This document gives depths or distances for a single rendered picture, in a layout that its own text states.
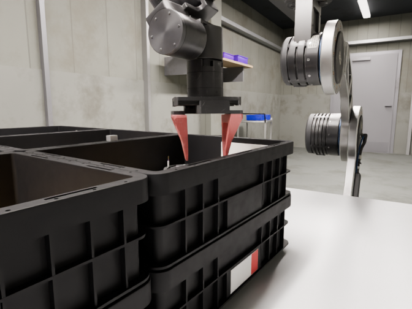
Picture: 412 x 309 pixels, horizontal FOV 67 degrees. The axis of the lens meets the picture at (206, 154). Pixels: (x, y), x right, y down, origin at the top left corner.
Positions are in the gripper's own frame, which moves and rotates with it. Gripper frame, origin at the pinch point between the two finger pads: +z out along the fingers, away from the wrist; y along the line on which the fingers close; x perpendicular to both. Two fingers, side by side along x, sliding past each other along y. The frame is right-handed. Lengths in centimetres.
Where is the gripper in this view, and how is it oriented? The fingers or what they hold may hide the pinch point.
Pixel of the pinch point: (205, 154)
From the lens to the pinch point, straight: 50.4
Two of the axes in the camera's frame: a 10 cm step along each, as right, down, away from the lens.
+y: 9.9, -0.3, 1.6
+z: 0.1, 9.9, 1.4
